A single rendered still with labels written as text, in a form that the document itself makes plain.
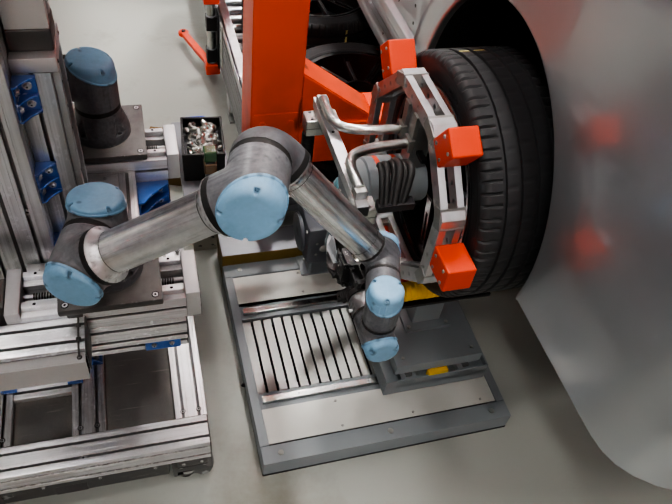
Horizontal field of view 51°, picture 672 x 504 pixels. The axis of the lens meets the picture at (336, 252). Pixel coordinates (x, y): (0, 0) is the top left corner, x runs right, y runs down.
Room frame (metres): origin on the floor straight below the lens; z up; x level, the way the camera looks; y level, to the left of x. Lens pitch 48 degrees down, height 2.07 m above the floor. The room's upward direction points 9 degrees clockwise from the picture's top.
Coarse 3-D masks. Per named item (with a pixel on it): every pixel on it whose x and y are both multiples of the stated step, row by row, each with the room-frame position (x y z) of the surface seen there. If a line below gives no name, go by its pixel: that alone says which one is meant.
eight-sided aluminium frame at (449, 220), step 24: (408, 72) 1.50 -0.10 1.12; (384, 96) 1.61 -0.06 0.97; (408, 96) 1.45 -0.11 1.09; (432, 96) 1.43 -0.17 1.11; (384, 120) 1.65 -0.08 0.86; (432, 120) 1.32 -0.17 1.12; (432, 144) 1.29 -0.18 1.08; (432, 168) 1.26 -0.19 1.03; (456, 168) 1.26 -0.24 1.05; (456, 192) 1.22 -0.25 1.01; (384, 216) 1.50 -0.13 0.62; (456, 216) 1.18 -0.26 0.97; (432, 240) 1.17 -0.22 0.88; (456, 240) 1.18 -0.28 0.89; (408, 264) 1.27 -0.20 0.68
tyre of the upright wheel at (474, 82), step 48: (480, 48) 1.61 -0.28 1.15; (480, 96) 1.38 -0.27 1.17; (528, 96) 1.41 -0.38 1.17; (528, 144) 1.30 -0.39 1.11; (480, 192) 1.20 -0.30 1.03; (528, 192) 1.23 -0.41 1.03; (480, 240) 1.15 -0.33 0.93; (528, 240) 1.19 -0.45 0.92; (432, 288) 1.26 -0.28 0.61; (480, 288) 1.18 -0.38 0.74
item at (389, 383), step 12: (480, 360) 1.38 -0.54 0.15; (384, 372) 1.26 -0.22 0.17; (408, 372) 1.26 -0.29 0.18; (420, 372) 1.29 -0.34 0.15; (432, 372) 1.28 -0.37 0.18; (444, 372) 1.29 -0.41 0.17; (456, 372) 1.31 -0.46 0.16; (468, 372) 1.33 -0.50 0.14; (480, 372) 1.34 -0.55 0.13; (384, 384) 1.23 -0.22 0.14; (396, 384) 1.23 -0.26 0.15; (408, 384) 1.25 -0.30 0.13; (420, 384) 1.26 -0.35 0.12; (432, 384) 1.28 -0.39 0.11
